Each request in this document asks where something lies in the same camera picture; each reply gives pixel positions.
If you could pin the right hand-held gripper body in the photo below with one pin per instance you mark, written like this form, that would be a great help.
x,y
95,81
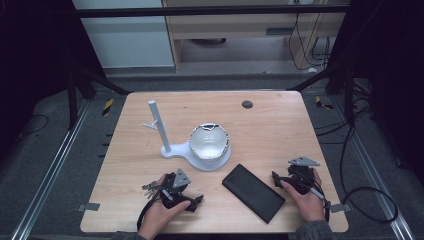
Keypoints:
x,y
301,173

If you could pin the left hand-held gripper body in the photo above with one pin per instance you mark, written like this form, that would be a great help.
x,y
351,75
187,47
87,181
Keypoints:
x,y
181,178

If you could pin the silver metal bowl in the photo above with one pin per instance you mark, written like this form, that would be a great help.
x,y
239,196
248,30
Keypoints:
x,y
209,141

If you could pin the person's right hand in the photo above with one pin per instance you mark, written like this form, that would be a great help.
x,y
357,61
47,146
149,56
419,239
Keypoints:
x,y
310,205

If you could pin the person's left hand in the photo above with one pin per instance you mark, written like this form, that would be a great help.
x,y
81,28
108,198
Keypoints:
x,y
156,218

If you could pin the white stand with pole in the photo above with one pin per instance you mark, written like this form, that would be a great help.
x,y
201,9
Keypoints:
x,y
160,126

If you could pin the yellow black tape strip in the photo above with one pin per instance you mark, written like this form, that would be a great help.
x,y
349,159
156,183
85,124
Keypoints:
x,y
321,103
107,106

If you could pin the white cabinet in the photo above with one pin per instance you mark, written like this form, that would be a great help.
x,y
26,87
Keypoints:
x,y
126,40

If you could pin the light wooden desk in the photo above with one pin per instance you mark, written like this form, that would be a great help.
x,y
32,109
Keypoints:
x,y
233,26

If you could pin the grey table edge bracket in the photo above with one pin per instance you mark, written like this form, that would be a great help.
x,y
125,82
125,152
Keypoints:
x,y
89,207
340,208

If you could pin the aluminium floor rail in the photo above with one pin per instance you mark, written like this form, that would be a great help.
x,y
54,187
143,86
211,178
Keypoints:
x,y
50,173
373,173

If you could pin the black metal frame leg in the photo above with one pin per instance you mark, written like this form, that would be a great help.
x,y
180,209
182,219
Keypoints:
x,y
71,100
348,96

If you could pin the black horizontal frame bar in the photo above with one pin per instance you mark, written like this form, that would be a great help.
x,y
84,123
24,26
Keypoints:
x,y
200,11

